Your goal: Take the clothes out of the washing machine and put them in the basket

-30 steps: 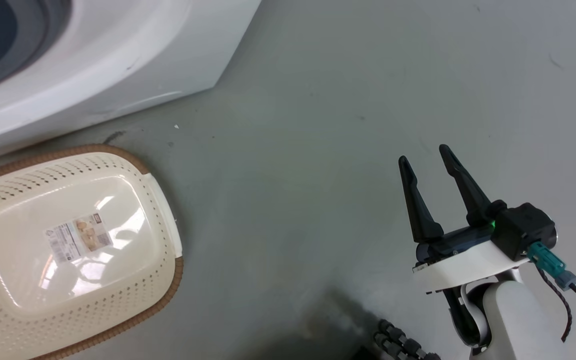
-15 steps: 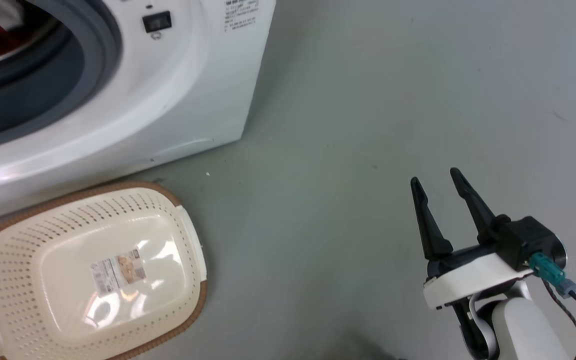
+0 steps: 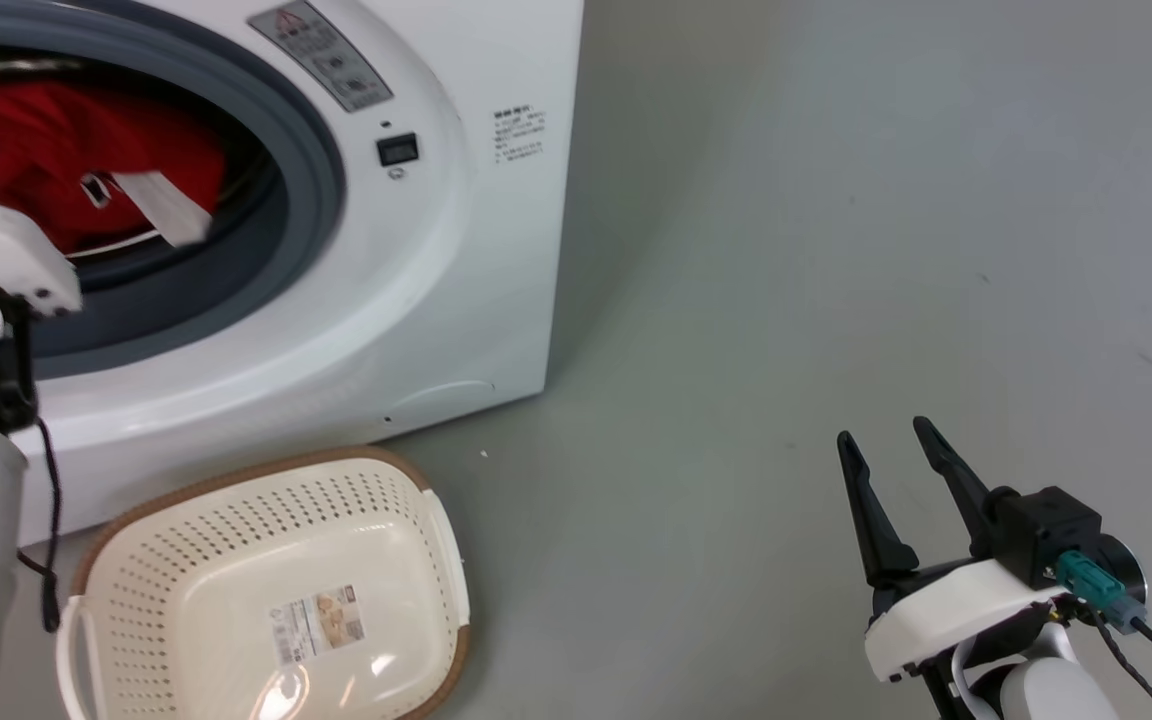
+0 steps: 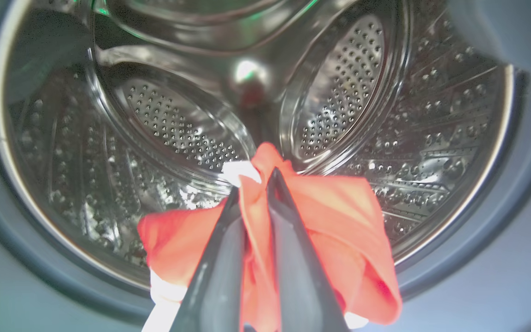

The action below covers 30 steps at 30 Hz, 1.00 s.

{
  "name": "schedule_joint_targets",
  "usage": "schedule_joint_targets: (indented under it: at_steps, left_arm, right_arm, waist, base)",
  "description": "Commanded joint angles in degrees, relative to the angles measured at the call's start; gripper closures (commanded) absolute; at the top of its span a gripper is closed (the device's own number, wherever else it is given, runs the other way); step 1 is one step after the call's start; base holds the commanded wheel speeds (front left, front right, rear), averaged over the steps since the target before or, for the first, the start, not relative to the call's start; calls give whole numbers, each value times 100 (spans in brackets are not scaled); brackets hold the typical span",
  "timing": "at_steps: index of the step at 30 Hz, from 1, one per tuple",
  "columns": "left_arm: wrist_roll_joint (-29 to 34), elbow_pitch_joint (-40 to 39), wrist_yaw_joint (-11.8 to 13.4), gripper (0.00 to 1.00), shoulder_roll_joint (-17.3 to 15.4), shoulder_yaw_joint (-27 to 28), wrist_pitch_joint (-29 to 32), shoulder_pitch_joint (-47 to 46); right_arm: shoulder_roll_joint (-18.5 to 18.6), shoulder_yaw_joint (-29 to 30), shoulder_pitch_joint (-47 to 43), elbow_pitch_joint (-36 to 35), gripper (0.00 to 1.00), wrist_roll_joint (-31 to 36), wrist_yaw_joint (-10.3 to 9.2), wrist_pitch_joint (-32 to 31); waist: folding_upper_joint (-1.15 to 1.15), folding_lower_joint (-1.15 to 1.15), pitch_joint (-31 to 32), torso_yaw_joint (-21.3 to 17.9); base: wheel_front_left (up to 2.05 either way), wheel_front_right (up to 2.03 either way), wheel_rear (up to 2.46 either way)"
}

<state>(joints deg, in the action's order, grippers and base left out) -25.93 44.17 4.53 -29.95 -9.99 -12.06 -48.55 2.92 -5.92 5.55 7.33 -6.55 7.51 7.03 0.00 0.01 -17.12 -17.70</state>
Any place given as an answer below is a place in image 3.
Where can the grey rubber door gasket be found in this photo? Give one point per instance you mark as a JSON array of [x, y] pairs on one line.
[[311, 170]]

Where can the cream perforated laundry basket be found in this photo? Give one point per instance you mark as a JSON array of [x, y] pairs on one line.
[[236, 560]]

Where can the black door latch socket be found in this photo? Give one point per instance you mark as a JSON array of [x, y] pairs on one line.
[[398, 150]]

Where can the white front-load washing machine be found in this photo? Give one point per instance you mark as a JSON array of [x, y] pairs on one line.
[[456, 250]]

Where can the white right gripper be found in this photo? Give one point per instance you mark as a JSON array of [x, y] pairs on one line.
[[946, 615]]

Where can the paper product label sticker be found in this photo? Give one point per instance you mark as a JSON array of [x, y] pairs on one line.
[[321, 622]]

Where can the red garment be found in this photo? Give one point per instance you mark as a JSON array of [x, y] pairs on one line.
[[46, 140]]

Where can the grey warning sticker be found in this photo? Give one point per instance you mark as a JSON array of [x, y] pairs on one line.
[[324, 52]]

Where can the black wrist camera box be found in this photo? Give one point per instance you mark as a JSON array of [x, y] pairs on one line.
[[1044, 535]]

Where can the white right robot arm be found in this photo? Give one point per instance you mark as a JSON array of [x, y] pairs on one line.
[[1046, 695]]

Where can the white garment care tag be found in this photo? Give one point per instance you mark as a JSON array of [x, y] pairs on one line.
[[164, 205]]

